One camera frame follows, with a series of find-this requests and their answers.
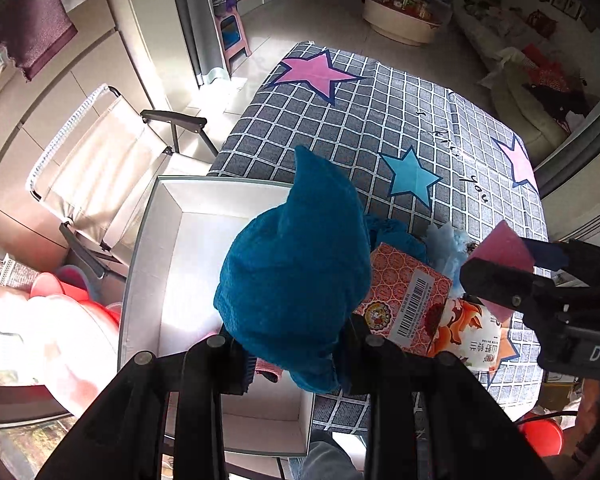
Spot maroon curtain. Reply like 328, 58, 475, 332
0, 0, 78, 81

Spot cream sofa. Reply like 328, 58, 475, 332
453, 0, 596, 165

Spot white open storage box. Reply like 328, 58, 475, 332
118, 176, 314, 456

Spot beige folding chair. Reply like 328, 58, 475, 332
24, 84, 219, 281

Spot grey checked star tablecloth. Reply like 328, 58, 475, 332
210, 41, 547, 418

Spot teal blue fluffy towel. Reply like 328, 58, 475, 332
213, 146, 372, 393

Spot white orange squirrel snack bag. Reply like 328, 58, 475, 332
427, 298, 501, 373

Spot red patterned cardboard box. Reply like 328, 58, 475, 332
355, 243, 452, 356

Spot light blue fluffy plush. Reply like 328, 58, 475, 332
424, 222, 478, 298

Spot blue cloth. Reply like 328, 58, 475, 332
364, 214, 429, 263

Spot pink plastic stool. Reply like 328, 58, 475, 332
215, 6, 251, 74

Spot pink sponge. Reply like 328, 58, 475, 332
467, 219, 537, 324

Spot red plastic basin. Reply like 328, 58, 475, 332
516, 413, 564, 457

